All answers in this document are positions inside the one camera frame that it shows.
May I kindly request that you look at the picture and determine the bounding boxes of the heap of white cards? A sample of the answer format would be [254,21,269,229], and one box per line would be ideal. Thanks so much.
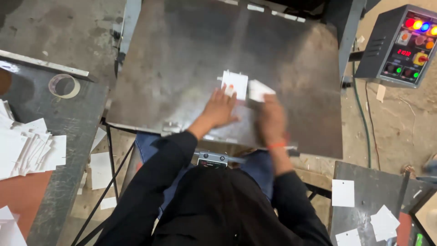
[0,206,28,246]

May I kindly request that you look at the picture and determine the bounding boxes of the white card with hole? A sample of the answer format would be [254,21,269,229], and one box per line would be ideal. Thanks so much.
[370,205,401,242]
[335,228,362,246]
[331,179,356,208]

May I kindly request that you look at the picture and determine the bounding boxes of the white square card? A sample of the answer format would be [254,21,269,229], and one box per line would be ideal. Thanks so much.
[217,70,249,101]

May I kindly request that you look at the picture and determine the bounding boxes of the green cable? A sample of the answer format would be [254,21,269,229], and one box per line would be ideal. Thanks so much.
[352,41,373,169]

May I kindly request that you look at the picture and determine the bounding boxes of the dark metal side table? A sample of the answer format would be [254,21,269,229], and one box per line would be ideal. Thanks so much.
[328,161,437,246]

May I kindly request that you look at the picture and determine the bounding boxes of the white blurred card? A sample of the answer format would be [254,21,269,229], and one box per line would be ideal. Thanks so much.
[248,79,276,103]

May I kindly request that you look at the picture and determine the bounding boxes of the grey control box with lights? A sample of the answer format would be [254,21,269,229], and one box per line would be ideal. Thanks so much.
[354,4,437,89]

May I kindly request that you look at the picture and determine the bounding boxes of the person's right hand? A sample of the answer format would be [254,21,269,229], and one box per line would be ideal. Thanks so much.
[255,94,288,148]

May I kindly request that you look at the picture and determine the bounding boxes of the grey machine frame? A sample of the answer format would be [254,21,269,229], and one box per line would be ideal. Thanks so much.
[321,0,367,86]

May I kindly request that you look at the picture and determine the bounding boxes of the black machine sensor block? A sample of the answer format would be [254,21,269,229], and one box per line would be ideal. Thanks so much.
[196,152,229,169]

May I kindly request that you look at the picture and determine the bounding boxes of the person's left hand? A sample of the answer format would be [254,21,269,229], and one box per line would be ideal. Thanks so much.
[200,84,240,130]

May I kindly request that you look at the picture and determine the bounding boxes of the steel machine work plate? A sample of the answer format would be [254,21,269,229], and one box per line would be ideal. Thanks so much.
[106,0,343,160]

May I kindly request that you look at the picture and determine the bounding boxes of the grey metal side table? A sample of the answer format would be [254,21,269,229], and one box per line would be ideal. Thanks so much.
[0,49,109,246]

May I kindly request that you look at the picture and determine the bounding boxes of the orange wrist thread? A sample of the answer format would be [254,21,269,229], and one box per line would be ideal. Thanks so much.
[266,139,288,151]

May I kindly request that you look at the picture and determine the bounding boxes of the clear tape roll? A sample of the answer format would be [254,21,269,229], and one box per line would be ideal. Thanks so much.
[48,74,81,100]

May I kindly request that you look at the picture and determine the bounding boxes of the pile of white cards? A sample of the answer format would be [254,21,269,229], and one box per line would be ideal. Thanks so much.
[0,99,67,181]

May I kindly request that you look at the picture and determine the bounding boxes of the white paper sheet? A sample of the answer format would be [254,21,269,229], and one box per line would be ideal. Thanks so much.
[100,197,117,210]
[89,152,114,190]

